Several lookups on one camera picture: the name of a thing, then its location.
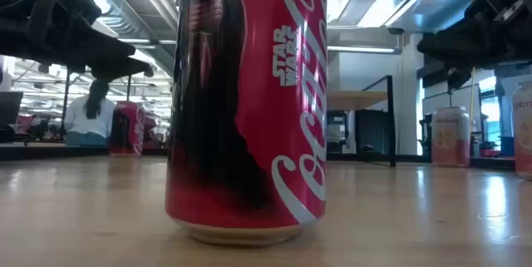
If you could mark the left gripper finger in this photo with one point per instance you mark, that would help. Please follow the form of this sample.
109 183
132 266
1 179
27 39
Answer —
104 48
120 69

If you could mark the black tripod stand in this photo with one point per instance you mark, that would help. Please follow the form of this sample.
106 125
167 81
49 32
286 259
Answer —
450 97

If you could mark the dark background cabinet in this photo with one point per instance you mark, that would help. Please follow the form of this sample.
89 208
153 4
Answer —
372 132

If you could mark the black ceiling dome camera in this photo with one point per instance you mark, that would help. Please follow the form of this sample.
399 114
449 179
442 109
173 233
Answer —
395 31

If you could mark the pink Spindrift can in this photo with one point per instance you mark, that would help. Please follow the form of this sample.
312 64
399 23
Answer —
523 134
450 142

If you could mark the dark background monitor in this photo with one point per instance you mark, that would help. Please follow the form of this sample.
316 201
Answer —
9 107

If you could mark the red Coca-Cola can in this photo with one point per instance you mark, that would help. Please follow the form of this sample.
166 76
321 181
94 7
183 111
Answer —
257 134
126 130

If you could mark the person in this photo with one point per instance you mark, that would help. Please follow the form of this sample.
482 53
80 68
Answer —
89 121

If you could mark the wooden shelf with black legs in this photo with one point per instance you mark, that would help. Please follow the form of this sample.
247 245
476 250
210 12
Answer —
353 100

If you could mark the silver ventilation duct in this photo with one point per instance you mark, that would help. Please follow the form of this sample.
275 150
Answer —
137 9

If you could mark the black metal rig frame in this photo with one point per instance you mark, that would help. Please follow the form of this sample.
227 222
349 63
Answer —
66 88

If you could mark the ceiling light strip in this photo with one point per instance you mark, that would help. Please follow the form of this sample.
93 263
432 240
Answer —
361 49

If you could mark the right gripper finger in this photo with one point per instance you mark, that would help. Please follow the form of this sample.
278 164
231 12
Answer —
458 76
461 46

